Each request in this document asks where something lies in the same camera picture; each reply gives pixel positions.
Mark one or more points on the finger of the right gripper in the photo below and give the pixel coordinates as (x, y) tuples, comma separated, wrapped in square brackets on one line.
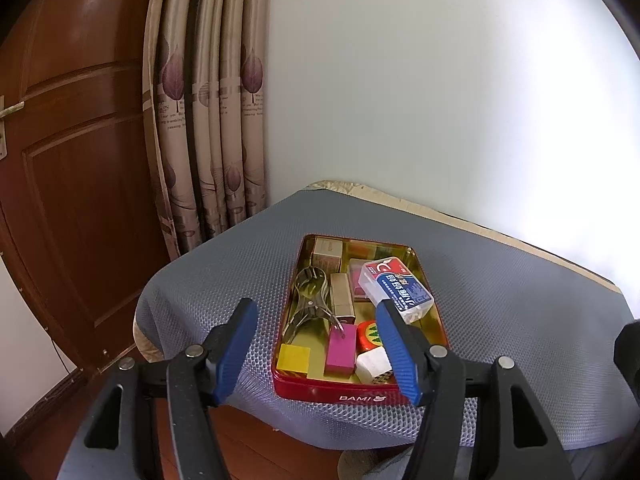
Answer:
[(627, 356)]

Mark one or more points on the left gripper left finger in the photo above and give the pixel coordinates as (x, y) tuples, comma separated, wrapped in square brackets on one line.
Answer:
[(118, 439)]

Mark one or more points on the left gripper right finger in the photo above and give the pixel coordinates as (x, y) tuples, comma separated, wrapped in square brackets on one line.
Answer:
[(514, 438)]

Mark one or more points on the white eraser block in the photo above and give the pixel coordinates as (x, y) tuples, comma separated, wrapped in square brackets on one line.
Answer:
[(373, 367)]

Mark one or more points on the red round tape measure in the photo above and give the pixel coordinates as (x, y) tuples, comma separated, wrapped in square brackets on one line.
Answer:
[(368, 337)]

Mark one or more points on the grey mesh mat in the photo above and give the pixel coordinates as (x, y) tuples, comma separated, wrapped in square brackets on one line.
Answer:
[(494, 299)]

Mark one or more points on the pink block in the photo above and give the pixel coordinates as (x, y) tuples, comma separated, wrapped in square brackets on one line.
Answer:
[(341, 351)]

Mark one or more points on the yellow block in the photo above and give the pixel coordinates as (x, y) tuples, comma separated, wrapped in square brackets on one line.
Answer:
[(293, 359)]

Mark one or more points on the red gold metal tin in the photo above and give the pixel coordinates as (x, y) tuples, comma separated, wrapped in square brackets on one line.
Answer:
[(317, 386)]

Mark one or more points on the gold rectangular tube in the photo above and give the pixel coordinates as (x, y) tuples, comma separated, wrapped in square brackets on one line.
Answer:
[(341, 298)]

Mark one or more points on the pink flat eraser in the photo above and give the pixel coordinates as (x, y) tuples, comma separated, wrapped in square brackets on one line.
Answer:
[(354, 271)]

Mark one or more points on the brown wooden door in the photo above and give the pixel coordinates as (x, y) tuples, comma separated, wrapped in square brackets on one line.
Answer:
[(79, 229)]

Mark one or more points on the orange small block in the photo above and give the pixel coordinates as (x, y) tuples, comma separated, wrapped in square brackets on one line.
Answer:
[(361, 249)]

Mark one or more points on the metal binder clips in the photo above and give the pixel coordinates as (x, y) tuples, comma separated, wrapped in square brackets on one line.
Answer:
[(311, 290)]

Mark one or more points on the beige printed small box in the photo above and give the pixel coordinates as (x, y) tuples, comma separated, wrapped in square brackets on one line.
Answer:
[(327, 254)]

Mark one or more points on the beige patterned curtain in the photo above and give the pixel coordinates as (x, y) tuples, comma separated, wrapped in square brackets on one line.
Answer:
[(203, 102)]

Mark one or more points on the metal door handle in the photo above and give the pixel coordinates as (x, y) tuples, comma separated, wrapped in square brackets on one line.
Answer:
[(5, 112)]

